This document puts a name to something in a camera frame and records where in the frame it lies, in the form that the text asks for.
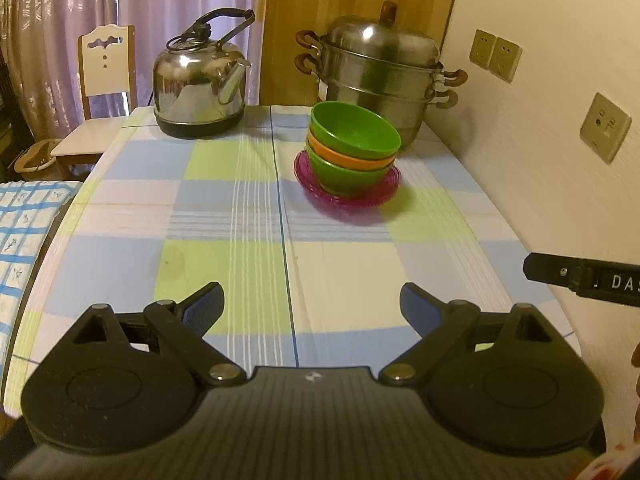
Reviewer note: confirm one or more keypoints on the checked pastel tablecloth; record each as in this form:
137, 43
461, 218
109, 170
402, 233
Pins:
225, 250

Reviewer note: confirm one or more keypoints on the red and white tag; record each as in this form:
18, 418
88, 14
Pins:
612, 462

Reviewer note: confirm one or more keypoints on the person's right hand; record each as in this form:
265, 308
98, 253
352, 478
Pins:
636, 410

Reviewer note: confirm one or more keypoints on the green plastic bowl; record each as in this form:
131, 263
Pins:
350, 130
345, 182

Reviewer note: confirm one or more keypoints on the beige wall socket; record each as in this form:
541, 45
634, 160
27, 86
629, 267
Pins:
505, 59
482, 47
605, 127

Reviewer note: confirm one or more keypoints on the blue white checked blanket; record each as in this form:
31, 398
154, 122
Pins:
25, 220

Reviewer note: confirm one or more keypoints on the stainless steel kettle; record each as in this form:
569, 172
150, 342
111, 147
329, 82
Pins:
190, 90

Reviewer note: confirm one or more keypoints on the stainless steel steamer pot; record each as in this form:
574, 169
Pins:
380, 75

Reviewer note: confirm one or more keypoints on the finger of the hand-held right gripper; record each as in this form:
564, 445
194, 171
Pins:
547, 267

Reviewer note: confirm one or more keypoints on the purple sheer curtain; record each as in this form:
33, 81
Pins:
60, 0

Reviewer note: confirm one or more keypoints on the orange plastic bowl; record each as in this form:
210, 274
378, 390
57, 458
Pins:
330, 155

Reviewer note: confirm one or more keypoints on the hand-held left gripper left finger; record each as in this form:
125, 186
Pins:
202, 307

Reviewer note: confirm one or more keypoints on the white wooden chair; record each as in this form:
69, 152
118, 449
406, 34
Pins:
107, 65

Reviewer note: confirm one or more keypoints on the dark shelf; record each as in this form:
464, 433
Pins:
10, 125

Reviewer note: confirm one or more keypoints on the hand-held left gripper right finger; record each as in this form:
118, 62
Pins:
420, 310

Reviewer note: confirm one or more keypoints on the woven basket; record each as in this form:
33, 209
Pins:
35, 157

